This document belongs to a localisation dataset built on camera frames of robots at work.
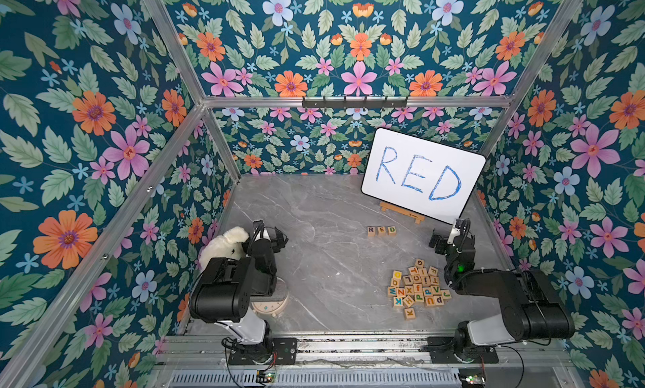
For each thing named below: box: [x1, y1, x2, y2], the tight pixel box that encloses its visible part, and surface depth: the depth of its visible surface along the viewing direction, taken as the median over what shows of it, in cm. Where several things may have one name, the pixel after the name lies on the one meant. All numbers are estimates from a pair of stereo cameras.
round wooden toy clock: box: [251, 276, 290, 318], surface depth 81 cm
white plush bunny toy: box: [199, 225, 250, 270], surface depth 77 cm
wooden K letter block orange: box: [403, 307, 416, 320], surface depth 80 cm
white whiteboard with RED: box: [360, 126, 488, 225], surface depth 96 cm
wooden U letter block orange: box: [424, 295, 436, 307], surface depth 82 cm
